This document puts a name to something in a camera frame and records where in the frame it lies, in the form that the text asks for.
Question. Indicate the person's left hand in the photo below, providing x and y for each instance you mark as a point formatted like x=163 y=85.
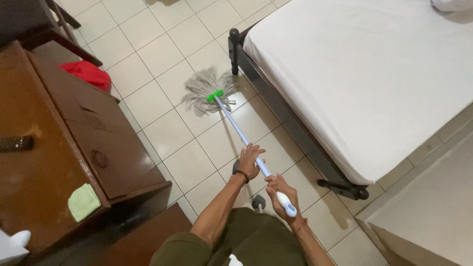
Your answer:
x=249 y=162

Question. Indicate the person's right hand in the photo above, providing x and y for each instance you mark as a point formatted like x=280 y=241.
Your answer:
x=282 y=188

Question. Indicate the person's left fingers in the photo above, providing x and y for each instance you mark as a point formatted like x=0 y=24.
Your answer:
x=255 y=150

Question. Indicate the person's right fingers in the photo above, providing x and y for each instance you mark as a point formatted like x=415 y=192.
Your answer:
x=273 y=181

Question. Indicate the grey slipper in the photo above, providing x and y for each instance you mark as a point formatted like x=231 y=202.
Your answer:
x=258 y=202
x=235 y=166

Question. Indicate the black wrist band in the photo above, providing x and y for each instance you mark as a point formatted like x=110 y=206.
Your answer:
x=242 y=173

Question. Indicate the white mattress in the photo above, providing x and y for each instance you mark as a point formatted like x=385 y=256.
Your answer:
x=366 y=81

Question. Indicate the brown wooden bench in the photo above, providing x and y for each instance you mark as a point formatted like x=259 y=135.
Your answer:
x=144 y=240

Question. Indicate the light green cloth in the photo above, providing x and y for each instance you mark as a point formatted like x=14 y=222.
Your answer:
x=84 y=202

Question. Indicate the red plastic bag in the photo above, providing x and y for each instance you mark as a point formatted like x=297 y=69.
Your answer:
x=88 y=74

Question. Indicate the brown wooden dresser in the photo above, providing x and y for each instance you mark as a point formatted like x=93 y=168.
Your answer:
x=70 y=136

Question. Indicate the black remote control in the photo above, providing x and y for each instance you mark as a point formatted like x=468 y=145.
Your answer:
x=16 y=143

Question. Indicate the dark wooden chair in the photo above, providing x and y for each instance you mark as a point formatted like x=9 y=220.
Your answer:
x=40 y=26

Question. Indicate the white spray bottle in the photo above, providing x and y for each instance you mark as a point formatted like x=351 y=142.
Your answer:
x=13 y=245

